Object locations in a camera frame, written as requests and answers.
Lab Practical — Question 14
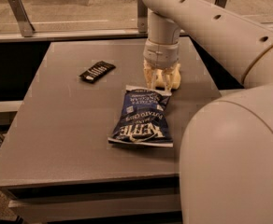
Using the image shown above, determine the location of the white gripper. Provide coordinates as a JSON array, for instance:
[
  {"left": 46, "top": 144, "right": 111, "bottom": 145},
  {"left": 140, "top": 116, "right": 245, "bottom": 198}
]
[{"left": 143, "top": 39, "right": 179, "bottom": 91}]

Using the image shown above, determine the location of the yellow sponge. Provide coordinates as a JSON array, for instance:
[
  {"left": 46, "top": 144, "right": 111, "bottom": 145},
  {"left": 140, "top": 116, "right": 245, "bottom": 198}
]
[{"left": 155, "top": 63, "right": 181, "bottom": 91}]

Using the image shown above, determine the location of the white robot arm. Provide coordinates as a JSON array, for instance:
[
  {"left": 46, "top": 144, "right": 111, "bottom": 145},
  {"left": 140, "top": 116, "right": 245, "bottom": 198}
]
[{"left": 143, "top": 0, "right": 273, "bottom": 224}]

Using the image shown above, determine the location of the blue Kettle chips bag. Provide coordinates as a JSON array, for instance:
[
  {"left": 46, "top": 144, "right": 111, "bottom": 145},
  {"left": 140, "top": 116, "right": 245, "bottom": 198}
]
[{"left": 108, "top": 86, "right": 173, "bottom": 147}]

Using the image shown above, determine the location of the black snack bar wrapper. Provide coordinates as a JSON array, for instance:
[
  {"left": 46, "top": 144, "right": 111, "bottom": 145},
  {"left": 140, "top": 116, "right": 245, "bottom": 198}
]
[{"left": 79, "top": 61, "right": 116, "bottom": 84}]

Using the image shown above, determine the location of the grey table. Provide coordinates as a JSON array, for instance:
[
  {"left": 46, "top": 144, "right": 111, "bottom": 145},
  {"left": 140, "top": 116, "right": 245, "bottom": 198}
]
[{"left": 0, "top": 37, "right": 220, "bottom": 223}]

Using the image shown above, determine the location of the middle metal rail bracket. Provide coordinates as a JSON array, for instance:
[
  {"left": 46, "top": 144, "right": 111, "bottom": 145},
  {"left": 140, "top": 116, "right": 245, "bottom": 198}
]
[{"left": 137, "top": 0, "right": 148, "bottom": 33}]

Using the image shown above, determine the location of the grey window ledge rail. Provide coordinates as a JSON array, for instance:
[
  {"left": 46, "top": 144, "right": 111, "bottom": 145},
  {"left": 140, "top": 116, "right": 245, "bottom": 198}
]
[{"left": 0, "top": 21, "right": 273, "bottom": 44}]

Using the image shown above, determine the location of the left metal rail bracket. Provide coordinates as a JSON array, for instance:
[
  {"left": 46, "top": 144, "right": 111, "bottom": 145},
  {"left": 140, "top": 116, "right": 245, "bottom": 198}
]
[{"left": 7, "top": 0, "right": 35, "bottom": 37}]

